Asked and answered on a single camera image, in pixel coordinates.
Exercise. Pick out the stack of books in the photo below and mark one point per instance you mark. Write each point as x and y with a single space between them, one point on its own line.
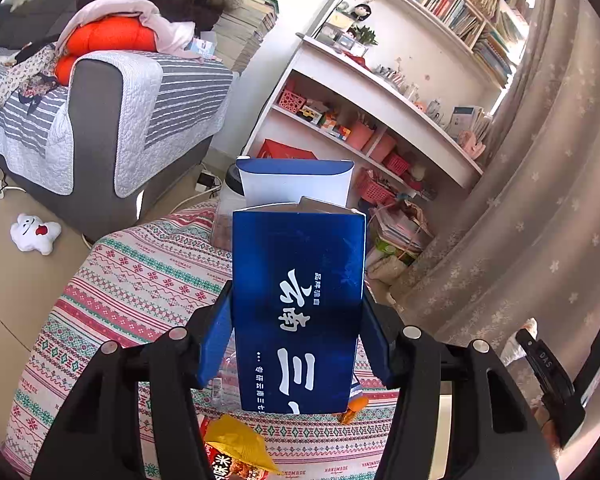
245 25

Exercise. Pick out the yellow wrapper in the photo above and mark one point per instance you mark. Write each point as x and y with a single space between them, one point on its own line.
237 437

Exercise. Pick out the small blue white packet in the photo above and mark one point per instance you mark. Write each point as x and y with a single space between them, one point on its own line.
202 46

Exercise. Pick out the colourful puzzle cubes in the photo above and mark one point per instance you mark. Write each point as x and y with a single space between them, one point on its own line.
337 128

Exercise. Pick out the orange cushion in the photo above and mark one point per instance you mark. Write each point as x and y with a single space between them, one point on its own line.
110 35

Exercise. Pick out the patterned printed blanket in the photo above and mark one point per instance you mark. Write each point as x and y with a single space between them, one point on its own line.
130 285

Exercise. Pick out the large pink woven basket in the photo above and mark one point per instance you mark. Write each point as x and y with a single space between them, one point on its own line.
375 189

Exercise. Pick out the grey sofa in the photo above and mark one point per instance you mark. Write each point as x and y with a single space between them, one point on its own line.
97 125

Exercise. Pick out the pink pot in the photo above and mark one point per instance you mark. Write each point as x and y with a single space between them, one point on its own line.
382 148
360 136

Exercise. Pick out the blue cardboard carton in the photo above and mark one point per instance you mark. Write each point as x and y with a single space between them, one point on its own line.
295 270

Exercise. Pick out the white box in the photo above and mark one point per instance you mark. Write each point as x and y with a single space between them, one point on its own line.
462 117

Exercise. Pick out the dark brown blanket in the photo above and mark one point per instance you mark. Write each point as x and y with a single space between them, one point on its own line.
180 2

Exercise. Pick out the small doll figure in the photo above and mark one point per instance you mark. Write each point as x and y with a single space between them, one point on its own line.
361 11

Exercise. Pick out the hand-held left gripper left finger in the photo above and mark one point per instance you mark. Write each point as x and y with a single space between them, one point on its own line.
215 340

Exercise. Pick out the clear jar black lid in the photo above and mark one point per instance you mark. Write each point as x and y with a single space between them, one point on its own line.
224 225

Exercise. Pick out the small white plush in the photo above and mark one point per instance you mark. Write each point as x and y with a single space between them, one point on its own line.
419 172

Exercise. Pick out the clear plastic bottle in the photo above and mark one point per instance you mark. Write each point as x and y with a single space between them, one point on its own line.
226 385

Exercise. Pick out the pink perforated basket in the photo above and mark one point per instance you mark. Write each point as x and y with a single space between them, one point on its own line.
291 100

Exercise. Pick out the red instant noodle cup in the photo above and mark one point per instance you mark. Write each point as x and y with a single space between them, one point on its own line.
220 467

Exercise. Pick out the row of small glass bottles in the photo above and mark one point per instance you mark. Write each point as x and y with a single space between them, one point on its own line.
400 79

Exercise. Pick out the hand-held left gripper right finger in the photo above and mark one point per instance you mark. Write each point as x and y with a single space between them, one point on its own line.
377 345

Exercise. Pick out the green tissue pack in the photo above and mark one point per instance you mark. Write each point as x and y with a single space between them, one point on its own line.
391 251

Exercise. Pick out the stack of folded fabrics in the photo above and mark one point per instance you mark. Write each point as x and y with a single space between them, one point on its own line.
400 227

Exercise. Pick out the white bookshelf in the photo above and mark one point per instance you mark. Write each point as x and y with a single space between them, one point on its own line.
325 50

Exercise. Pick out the dark grey cushion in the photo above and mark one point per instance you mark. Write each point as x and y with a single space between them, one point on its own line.
30 15

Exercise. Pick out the red flat box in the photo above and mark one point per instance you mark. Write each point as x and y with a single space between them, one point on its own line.
360 62

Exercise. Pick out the orange snack wrapper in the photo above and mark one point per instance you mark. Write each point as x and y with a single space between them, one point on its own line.
355 405

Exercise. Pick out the small pink woven basket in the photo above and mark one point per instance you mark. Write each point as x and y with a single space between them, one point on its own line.
397 163

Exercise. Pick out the white plush toy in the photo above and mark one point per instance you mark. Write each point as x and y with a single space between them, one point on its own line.
32 232

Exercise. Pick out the yellow toy vehicle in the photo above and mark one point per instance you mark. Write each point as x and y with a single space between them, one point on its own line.
311 111

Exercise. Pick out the grey floral curtain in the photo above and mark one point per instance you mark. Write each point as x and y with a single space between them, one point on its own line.
520 185

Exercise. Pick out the pink blanket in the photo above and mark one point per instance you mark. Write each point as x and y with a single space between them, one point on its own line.
120 7

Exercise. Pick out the floral patterned cloth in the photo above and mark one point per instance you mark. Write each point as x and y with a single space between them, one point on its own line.
20 75

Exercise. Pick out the striped quilted sofa cover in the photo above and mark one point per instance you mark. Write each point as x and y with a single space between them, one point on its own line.
180 90

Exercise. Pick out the black power adapter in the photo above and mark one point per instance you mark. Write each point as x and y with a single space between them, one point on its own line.
208 180

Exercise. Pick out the small green plant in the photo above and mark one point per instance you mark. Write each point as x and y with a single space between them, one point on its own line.
366 36

